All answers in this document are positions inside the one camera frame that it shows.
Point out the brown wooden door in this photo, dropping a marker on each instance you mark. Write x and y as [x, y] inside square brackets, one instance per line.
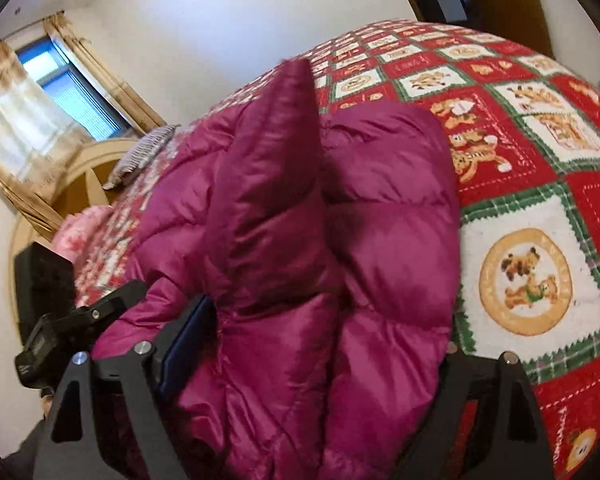
[505, 0]

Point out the red checkered printed bedspread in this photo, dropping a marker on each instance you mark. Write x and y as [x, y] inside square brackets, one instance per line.
[530, 185]

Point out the window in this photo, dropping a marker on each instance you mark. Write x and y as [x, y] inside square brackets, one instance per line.
[75, 90]

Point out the grey patterned pillow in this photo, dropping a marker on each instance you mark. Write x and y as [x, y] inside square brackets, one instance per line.
[140, 157]

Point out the magenta down jacket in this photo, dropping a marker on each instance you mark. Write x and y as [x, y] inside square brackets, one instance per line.
[290, 260]

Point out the cream wooden headboard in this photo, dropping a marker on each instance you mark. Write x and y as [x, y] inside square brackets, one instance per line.
[80, 180]

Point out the gold curtain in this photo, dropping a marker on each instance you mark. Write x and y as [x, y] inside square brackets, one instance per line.
[105, 80]
[15, 140]

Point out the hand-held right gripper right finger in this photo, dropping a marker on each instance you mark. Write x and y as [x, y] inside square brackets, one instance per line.
[505, 410]

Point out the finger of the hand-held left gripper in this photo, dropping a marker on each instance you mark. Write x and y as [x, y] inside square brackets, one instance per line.
[112, 307]

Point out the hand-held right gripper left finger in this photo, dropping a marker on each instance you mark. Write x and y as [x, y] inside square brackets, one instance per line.
[187, 345]

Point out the pink pillow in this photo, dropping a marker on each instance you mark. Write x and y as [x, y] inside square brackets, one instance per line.
[82, 232]

